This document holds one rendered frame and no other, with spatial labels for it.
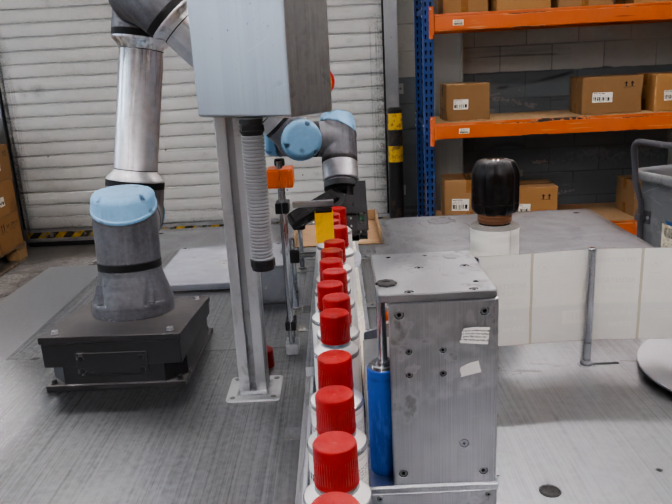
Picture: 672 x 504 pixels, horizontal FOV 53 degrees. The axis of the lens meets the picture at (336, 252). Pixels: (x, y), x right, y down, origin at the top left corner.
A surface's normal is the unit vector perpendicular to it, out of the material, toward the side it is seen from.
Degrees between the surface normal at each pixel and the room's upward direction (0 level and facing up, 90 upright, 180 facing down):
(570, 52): 90
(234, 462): 0
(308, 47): 90
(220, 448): 0
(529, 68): 90
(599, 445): 0
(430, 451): 90
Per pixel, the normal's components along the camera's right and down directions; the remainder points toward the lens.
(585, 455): -0.05, -0.96
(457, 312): 0.00, 0.27
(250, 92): -0.57, 0.25
